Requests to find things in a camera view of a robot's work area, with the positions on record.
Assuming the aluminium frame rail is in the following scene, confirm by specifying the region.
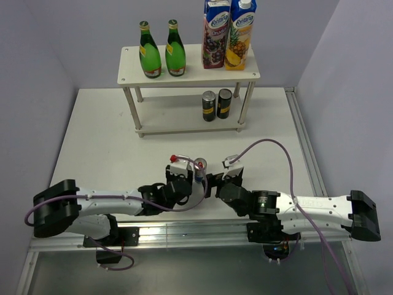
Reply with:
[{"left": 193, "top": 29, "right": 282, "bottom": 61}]
[{"left": 25, "top": 88, "right": 368, "bottom": 294}]

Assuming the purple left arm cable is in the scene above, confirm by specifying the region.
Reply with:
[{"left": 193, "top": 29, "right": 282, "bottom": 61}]
[{"left": 24, "top": 155, "right": 209, "bottom": 228}]

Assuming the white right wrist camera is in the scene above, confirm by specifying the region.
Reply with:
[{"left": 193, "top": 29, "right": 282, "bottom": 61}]
[{"left": 222, "top": 154, "right": 244, "bottom": 180}]

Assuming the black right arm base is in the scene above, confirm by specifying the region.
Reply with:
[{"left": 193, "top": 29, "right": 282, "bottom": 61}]
[{"left": 246, "top": 222, "right": 301, "bottom": 264}]

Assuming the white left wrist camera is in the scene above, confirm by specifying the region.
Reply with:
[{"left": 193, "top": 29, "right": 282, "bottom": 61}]
[{"left": 169, "top": 155, "right": 192, "bottom": 175}]

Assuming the white two-tier shelf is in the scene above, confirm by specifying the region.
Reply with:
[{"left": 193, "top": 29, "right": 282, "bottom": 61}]
[{"left": 117, "top": 44, "right": 260, "bottom": 138}]

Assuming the purple grape juice carton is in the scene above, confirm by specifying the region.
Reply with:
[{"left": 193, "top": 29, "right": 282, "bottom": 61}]
[{"left": 201, "top": 1, "right": 230, "bottom": 69}]

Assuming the yellow pineapple juice carton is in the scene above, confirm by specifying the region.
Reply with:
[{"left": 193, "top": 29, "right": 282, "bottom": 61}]
[{"left": 224, "top": 0, "right": 257, "bottom": 71}]

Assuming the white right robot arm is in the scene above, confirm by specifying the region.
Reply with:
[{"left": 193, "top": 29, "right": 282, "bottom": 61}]
[{"left": 202, "top": 167, "right": 381, "bottom": 244}]

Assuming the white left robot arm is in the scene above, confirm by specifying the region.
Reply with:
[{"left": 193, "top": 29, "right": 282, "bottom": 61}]
[{"left": 27, "top": 161, "right": 193, "bottom": 245}]

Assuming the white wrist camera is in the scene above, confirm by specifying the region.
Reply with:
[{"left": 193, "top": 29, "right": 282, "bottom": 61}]
[
  {"left": 169, "top": 155, "right": 192, "bottom": 175},
  {"left": 222, "top": 154, "right": 244, "bottom": 180}
]

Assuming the silver blue can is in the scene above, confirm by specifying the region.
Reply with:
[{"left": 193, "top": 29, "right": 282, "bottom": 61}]
[{"left": 194, "top": 157, "right": 207, "bottom": 183}]

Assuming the green glass bottle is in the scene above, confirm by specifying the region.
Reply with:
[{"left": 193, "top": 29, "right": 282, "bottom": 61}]
[
  {"left": 139, "top": 20, "right": 161, "bottom": 79},
  {"left": 165, "top": 19, "right": 186, "bottom": 77}
]

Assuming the dark can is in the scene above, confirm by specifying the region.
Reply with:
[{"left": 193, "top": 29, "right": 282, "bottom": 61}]
[
  {"left": 202, "top": 90, "right": 216, "bottom": 122},
  {"left": 217, "top": 88, "right": 232, "bottom": 119}
]

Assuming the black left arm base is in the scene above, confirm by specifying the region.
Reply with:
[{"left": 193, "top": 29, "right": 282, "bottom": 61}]
[{"left": 82, "top": 227, "right": 139, "bottom": 272}]

